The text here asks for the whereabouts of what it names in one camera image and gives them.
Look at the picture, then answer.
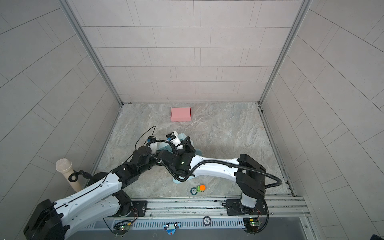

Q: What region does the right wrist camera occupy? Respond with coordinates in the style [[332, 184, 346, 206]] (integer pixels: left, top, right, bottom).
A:
[[166, 131, 184, 150]]

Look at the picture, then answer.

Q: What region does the blue red sticker tag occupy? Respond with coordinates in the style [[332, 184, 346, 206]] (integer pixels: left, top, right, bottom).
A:
[[163, 223, 181, 236]]

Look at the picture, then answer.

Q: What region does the aluminium rail frame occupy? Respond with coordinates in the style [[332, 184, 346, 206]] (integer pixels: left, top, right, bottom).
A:
[[59, 196, 310, 223]]

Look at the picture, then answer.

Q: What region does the black round stand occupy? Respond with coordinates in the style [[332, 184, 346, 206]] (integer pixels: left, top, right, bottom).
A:
[[68, 170, 108, 187]]

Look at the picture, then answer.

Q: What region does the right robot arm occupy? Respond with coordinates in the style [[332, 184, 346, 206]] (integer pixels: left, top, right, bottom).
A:
[[169, 151, 283, 215]]

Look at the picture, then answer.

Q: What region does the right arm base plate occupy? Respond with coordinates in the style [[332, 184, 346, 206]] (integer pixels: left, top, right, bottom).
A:
[[222, 199, 269, 217]]

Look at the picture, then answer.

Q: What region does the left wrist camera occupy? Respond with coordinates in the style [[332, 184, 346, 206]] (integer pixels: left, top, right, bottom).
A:
[[147, 136, 158, 155]]

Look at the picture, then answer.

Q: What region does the right green circuit board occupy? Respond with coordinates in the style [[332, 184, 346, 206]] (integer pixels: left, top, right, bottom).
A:
[[243, 218, 261, 234]]

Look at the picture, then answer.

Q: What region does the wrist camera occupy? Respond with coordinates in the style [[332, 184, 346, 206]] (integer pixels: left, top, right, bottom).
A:
[[147, 136, 158, 155], [166, 131, 184, 150]]

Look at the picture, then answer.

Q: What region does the orange green small toy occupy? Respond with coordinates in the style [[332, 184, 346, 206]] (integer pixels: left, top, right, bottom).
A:
[[197, 185, 206, 192]]

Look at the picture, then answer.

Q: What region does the light blue paper box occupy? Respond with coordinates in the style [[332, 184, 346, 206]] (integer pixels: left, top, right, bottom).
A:
[[157, 133, 193, 182]]

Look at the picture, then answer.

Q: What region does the left green circuit board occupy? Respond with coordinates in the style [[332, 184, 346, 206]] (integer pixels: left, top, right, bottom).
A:
[[113, 221, 133, 235]]

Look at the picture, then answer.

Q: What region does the pink paper box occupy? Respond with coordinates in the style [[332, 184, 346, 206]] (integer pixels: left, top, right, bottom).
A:
[[171, 107, 192, 122]]

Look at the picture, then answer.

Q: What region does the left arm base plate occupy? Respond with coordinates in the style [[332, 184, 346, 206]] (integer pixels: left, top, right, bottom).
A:
[[117, 201, 148, 218]]

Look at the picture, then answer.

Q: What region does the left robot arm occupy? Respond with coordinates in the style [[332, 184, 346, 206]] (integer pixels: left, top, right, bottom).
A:
[[23, 147, 180, 240]]

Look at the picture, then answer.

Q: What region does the green circuit board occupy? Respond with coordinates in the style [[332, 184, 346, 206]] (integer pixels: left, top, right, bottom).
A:
[[113, 221, 133, 235], [243, 218, 261, 234]]

